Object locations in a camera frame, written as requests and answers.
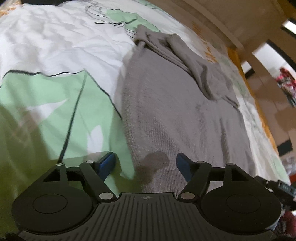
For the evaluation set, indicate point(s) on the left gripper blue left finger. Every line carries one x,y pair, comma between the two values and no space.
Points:
94,175

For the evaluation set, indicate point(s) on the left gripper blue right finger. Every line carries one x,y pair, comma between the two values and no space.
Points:
196,174

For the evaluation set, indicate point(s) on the grey knit hoodie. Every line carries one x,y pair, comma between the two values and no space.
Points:
174,101

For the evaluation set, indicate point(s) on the pile of colourful clothes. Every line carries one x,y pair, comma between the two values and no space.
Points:
286,82

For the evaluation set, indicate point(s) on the white leaf-print duvet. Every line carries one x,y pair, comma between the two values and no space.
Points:
62,70

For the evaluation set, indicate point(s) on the wooden bed frame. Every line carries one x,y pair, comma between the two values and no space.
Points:
245,26

